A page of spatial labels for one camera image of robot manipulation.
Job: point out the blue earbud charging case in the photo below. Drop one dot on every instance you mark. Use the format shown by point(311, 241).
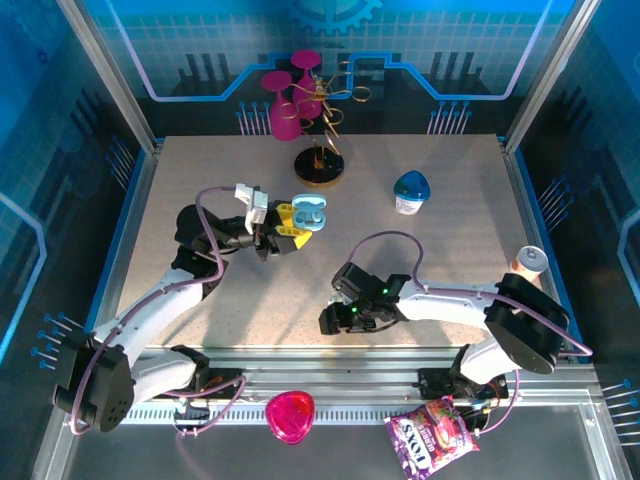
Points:
point(309, 214)

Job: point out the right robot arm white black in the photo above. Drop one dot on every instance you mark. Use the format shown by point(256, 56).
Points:
point(450, 300)

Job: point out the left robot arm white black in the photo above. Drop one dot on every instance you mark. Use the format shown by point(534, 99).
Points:
point(150, 310)

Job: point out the large pink wine glass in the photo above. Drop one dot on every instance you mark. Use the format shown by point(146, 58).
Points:
point(284, 122)

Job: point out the pink translucent bowl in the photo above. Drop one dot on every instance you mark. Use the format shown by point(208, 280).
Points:
point(290, 416)

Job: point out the white cup with blue lid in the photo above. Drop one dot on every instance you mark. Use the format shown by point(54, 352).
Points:
point(411, 192)

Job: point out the small pink wine glass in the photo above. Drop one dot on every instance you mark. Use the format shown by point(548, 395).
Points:
point(309, 102)

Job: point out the purple Fox's candy bag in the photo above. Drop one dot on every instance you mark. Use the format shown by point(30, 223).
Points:
point(430, 435)

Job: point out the orange drink can silver top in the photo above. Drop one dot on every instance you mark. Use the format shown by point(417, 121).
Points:
point(530, 262)

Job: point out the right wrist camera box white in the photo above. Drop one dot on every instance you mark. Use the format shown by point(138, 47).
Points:
point(337, 299)

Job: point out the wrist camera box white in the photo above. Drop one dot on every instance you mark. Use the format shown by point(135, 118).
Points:
point(255, 207)
point(337, 299)

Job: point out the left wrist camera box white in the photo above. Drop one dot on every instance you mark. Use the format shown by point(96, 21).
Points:
point(255, 207)

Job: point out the aluminium front rail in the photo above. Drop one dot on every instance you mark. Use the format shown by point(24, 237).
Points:
point(325, 370)

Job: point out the aluminium side rail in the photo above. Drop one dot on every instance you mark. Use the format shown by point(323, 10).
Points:
point(520, 200)
point(142, 210)

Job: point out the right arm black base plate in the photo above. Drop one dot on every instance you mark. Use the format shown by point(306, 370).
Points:
point(432, 382)

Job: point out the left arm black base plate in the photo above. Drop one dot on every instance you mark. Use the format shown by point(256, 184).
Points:
point(225, 382)

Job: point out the aluminium frame post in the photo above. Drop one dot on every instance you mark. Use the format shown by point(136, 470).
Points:
point(545, 85)
point(115, 85)

